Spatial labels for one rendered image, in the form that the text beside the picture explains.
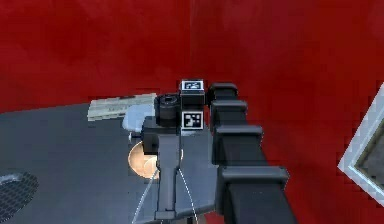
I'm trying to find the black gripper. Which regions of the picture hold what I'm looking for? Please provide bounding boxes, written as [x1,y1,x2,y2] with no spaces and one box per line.
[131,93,200,224]

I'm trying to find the tan round dish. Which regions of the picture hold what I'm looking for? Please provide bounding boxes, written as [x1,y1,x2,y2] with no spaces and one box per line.
[127,140,185,180]

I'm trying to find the pale blue lumpy object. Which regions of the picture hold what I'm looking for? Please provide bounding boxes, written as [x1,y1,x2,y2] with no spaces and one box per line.
[121,103,157,140]

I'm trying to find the dark grey round table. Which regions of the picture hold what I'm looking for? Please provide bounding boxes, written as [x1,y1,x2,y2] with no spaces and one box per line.
[0,99,222,224]

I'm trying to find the pale folded newspaper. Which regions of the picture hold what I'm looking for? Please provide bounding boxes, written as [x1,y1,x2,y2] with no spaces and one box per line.
[86,92,158,122]

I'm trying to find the black mesh bowl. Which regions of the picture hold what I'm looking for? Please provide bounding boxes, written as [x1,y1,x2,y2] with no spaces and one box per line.
[0,171,40,223]

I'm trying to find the white framed picture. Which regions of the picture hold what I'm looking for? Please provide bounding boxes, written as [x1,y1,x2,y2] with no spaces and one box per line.
[337,81,384,208]

